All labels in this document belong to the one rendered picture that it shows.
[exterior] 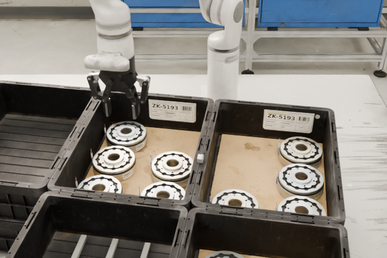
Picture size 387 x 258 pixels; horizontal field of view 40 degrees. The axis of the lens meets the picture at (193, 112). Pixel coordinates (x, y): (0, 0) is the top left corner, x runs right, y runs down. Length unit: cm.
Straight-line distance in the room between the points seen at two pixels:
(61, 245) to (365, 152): 91
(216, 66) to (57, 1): 276
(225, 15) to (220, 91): 24
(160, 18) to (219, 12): 174
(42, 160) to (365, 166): 88
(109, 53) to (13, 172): 43
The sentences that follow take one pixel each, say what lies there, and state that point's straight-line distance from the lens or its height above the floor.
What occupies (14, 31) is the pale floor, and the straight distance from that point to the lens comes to 411.
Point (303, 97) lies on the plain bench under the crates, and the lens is 184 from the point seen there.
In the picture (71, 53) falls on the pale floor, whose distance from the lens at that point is 369.
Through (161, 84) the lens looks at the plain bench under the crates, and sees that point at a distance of 187.
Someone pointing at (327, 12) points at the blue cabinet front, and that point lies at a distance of 325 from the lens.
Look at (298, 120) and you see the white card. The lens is 137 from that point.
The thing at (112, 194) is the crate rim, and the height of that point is 93.
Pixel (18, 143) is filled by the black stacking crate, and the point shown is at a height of 83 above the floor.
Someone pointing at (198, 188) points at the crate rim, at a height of 93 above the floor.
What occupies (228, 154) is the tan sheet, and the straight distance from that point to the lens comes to 134.
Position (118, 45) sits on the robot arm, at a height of 118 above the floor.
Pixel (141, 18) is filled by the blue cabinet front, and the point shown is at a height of 37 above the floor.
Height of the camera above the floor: 166
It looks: 34 degrees down
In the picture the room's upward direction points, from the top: straight up
